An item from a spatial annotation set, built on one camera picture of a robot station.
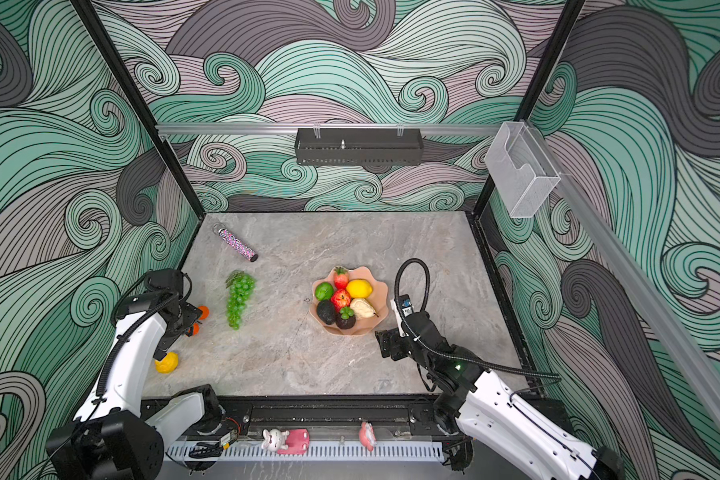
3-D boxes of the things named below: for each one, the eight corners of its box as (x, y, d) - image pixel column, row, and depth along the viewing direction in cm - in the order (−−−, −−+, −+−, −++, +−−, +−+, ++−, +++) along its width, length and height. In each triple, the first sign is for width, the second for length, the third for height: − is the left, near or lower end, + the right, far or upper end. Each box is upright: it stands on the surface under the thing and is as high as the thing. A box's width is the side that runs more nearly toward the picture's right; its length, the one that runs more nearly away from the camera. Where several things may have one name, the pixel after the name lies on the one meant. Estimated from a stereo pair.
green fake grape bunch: (218, 329, 91) (212, 322, 87) (234, 278, 103) (229, 270, 99) (244, 329, 91) (239, 322, 87) (257, 278, 103) (253, 270, 99)
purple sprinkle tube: (220, 238, 115) (216, 231, 112) (226, 233, 116) (223, 227, 113) (253, 263, 107) (250, 257, 104) (259, 258, 108) (256, 252, 105)
